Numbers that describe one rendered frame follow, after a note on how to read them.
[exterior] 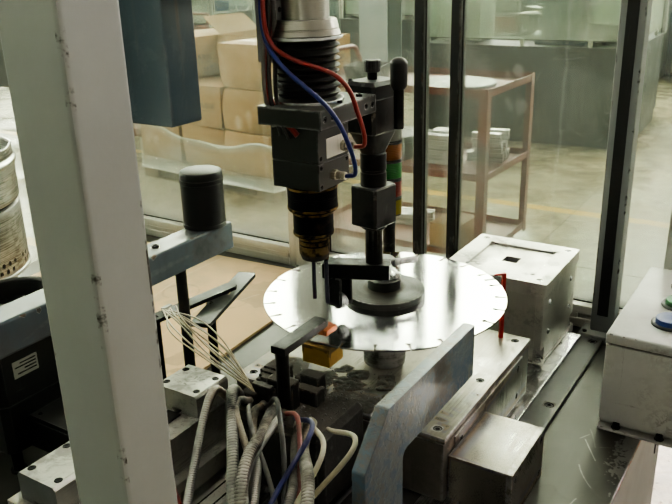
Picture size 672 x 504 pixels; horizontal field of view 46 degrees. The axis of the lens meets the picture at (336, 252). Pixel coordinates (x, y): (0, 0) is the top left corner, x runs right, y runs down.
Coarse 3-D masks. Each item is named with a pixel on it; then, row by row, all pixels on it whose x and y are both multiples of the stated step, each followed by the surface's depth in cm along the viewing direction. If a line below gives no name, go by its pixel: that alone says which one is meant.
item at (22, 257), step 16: (0, 144) 138; (0, 160) 126; (0, 176) 126; (16, 176) 134; (0, 192) 127; (16, 192) 132; (0, 208) 127; (16, 208) 132; (0, 224) 127; (16, 224) 132; (0, 240) 128; (16, 240) 132; (0, 256) 128; (16, 256) 132; (0, 272) 128; (16, 272) 132
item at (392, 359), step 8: (368, 352) 109; (376, 352) 108; (384, 352) 108; (392, 352) 108; (400, 352) 109; (368, 360) 110; (376, 360) 109; (384, 360) 109; (392, 360) 109; (400, 360) 110; (384, 368) 109
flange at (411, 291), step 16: (352, 288) 108; (368, 288) 107; (384, 288) 106; (400, 288) 107; (416, 288) 107; (352, 304) 105; (368, 304) 103; (384, 304) 103; (400, 304) 103; (416, 304) 105
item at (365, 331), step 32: (352, 256) 122; (288, 288) 111; (320, 288) 111; (448, 288) 110; (480, 288) 109; (288, 320) 101; (352, 320) 101; (384, 320) 101; (416, 320) 100; (448, 320) 100; (480, 320) 100
